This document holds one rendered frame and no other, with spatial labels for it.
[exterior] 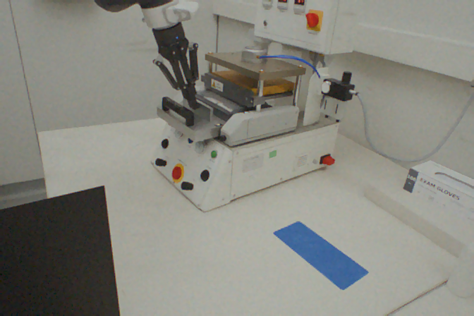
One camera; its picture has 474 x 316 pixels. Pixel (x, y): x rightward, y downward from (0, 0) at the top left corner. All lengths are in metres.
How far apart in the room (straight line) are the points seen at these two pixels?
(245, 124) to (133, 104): 1.63
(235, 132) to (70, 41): 1.58
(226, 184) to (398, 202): 0.50
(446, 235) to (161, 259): 0.71
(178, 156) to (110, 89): 1.40
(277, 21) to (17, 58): 1.57
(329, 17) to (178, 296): 0.81
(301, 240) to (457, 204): 0.44
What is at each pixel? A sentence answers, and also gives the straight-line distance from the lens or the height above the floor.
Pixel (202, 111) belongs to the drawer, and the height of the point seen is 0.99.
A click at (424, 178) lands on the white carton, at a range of 1.14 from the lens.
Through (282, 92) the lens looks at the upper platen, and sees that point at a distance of 1.09.
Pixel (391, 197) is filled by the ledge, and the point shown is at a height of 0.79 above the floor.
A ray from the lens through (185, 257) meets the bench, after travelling 0.85.
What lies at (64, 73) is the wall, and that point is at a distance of 2.38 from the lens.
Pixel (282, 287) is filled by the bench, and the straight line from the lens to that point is 0.81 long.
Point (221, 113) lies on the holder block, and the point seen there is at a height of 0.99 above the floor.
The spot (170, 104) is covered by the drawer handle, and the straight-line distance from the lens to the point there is 1.02.
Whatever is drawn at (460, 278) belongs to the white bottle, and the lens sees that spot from 0.92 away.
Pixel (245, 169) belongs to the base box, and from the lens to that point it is 1.00.
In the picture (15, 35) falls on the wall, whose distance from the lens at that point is 2.34.
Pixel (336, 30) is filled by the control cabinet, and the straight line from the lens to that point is 1.11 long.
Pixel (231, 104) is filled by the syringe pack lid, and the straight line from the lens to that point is 1.03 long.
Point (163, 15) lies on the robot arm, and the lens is 0.89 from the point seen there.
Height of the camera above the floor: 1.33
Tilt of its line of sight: 27 degrees down
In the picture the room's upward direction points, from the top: 5 degrees clockwise
